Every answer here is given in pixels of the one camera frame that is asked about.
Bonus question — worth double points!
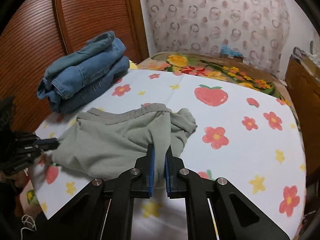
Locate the white floral sheet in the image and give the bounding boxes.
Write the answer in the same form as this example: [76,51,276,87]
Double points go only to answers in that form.
[32,69,307,240]

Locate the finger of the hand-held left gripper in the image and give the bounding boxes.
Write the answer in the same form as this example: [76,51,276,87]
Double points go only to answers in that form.
[35,144,60,153]
[32,137,58,145]

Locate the white string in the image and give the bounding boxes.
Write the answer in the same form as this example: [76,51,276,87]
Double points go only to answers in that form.
[20,214,37,238]

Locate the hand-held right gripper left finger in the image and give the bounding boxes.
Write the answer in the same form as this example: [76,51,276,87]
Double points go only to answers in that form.
[46,144,157,240]

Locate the ring patterned curtain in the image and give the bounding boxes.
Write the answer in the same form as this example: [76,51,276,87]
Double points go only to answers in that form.
[142,0,292,78]

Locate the dark patterned bag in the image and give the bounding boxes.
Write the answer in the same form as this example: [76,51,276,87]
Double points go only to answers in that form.
[292,47,307,61]

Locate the dark blue folded jeans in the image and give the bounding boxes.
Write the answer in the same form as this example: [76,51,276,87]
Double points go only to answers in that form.
[50,57,130,114]

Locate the small brown box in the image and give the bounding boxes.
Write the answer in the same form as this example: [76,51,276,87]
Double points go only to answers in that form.
[220,54,244,63]

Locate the blue plastic bag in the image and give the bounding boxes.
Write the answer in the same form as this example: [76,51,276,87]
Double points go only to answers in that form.
[220,44,243,57]

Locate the brown slatted wardrobe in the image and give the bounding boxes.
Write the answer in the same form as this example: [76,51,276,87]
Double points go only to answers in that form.
[0,0,150,135]

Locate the grey pants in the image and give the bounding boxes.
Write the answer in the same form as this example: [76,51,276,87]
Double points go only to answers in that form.
[51,103,198,183]

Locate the wooden sideboard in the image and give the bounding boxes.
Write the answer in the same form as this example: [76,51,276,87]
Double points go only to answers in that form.
[285,55,320,140]

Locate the light blue folded jeans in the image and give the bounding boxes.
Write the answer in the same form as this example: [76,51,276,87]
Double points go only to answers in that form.
[43,31,126,98]

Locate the cardboard box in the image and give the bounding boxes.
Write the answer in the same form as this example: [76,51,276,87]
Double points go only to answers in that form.
[301,52,320,67]

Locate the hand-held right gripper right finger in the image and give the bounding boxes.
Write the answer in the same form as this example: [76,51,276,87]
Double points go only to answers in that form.
[164,145,288,240]

